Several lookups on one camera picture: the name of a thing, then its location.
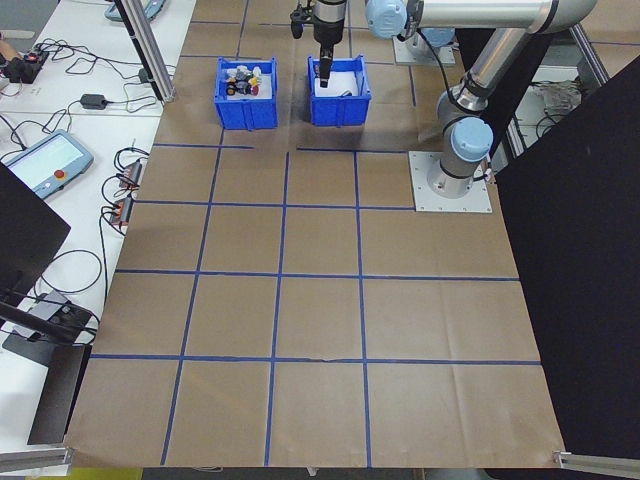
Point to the blue plastic battery bin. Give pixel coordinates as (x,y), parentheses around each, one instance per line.
(340,112)

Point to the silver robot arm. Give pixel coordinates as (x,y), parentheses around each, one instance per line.
(500,50)

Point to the black box with red button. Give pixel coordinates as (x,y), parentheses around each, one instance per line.
(25,67)

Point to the small black device box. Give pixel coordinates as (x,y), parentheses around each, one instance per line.
(70,317)

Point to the white foam pad under batteries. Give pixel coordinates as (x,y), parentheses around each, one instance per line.
(350,80)

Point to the yellow push button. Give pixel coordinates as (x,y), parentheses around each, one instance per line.
(253,80)

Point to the red mushroom push button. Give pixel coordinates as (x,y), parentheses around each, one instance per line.
(255,91)

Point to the blue plastic button bin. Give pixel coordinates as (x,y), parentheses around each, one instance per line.
(245,115)

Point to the grey-blue teach pendant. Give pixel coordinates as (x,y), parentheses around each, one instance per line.
(150,7)
(50,160)

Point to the black orange USB hub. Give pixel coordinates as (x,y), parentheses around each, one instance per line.
(131,172)
(123,210)

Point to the black power adapter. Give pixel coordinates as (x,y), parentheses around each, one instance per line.
(94,101)

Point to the black flat panel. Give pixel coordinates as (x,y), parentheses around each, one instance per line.
(25,240)

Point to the black flat board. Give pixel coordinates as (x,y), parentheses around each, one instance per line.
(57,400)

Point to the aluminium table edge profile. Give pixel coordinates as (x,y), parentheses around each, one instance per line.
(35,460)
(600,460)

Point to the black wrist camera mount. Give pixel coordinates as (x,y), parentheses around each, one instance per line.
(297,27)

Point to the white switch with grey tip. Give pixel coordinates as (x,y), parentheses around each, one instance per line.
(256,70)

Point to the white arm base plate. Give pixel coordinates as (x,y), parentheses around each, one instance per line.
(425,200)
(405,55)

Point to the black and blue switch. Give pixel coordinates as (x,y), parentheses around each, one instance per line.
(242,89)

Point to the white switch block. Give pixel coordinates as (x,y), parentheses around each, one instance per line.
(230,75)

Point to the orange and black switch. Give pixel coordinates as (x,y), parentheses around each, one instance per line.
(231,90)

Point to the aluminium profile post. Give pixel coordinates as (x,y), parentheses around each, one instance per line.
(150,55)

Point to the aluminium frame bar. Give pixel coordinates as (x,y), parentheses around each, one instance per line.
(515,140)
(590,55)

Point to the black frame cover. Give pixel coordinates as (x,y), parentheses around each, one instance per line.
(575,250)

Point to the grey stand base plate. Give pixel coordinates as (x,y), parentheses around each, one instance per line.
(30,352)

